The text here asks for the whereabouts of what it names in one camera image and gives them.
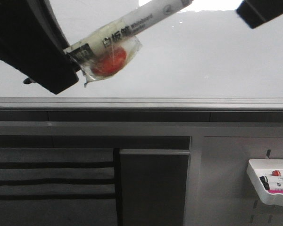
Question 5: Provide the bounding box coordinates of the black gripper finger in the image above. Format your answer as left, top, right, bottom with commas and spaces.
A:
235, 0, 283, 29
0, 0, 79, 94

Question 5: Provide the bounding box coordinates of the white whiteboard marker with tape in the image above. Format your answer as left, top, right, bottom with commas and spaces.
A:
64, 0, 192, 83

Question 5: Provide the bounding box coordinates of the red capped white marker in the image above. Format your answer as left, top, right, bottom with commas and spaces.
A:
271, 169, 283, 177

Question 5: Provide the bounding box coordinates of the white plastic marker tray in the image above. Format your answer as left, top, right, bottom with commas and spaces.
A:
247, 159, 283, 207

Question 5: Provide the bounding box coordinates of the black capped white marker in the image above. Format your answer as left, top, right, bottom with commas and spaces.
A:
259, 176, 283, 190

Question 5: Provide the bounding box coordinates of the white metal pegboard panel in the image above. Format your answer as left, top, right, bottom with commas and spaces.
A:
184, 137, 283, 226

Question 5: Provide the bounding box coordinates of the pink highlighter marker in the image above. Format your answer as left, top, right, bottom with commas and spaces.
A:
268, 190, 283, 194

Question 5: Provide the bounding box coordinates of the white whiteboard with aluminium frame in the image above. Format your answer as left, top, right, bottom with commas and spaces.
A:
0, 0, 283, 110

